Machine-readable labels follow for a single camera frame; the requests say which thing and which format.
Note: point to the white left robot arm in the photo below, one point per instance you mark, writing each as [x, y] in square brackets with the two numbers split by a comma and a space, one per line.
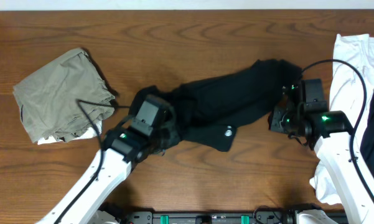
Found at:
[121, 149]

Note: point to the white garment pile right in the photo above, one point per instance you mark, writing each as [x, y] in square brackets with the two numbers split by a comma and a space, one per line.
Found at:
[346, 94]

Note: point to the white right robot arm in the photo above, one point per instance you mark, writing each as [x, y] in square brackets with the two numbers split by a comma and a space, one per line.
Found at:
[330, 135]

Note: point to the black polo shirt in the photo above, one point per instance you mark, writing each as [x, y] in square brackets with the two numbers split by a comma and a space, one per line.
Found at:
[210, 111]

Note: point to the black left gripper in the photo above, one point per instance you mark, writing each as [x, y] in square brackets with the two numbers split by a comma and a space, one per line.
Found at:
[167, 132]

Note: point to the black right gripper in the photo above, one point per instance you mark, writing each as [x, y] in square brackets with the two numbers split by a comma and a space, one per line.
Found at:
[275, 119]

